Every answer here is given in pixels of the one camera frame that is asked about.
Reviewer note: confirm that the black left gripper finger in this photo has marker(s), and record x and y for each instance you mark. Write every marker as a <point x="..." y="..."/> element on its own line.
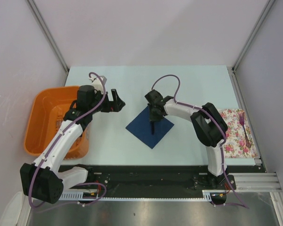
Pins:
<point x="118" y="104"/>
<point x="114" y="95"/>

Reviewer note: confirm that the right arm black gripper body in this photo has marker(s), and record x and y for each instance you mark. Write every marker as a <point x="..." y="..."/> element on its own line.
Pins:
<point x="153" y="115"/>

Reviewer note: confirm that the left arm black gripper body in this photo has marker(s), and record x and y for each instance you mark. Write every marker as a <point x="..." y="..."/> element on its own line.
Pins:
<point x="106" y="105"/>

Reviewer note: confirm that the dark blue paper napkin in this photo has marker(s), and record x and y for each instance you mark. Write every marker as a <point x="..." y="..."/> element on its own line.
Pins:
<point x="140" y="127"/>

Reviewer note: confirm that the purple iridescent fork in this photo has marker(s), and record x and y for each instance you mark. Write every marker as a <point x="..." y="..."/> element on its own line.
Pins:
<point x="242" y="123"/>

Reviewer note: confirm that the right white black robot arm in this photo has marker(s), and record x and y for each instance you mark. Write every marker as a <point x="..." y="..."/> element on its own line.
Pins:
<point x="210" y="129"/>

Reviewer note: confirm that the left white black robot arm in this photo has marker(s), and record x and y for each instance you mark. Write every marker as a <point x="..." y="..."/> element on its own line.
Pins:
<point x="41" y="179"/>

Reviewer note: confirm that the orange plastic basket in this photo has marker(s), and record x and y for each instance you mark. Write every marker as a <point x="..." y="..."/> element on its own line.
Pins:
<point x="48" y="110"/>

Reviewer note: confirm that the floral cloth mat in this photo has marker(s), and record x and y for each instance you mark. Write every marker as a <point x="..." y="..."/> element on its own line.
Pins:
<point x="235" y="146"/>

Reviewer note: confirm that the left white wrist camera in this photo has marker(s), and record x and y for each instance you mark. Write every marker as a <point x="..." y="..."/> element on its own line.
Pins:
<point x="97" y="84"/>

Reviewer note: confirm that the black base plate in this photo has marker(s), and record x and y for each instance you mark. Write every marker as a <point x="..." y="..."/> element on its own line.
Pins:
<point x="121" y="179"/>

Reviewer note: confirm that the white slotted cable duct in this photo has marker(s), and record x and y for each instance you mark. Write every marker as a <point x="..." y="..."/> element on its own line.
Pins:
<point x="186" y="196"/>

